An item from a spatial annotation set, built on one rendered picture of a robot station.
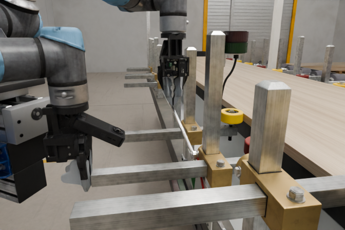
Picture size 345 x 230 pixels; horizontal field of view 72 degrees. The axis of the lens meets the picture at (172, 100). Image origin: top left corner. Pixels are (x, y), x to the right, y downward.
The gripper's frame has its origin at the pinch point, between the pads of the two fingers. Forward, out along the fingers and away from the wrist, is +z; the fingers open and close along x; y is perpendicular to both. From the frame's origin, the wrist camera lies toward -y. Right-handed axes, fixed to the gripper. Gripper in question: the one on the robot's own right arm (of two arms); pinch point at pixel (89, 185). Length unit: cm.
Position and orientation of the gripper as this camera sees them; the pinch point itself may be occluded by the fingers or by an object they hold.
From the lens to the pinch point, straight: 62.1
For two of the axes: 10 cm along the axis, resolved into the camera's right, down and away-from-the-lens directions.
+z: 0.0, 9.7, 2.6
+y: -9.9, 0.4, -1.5
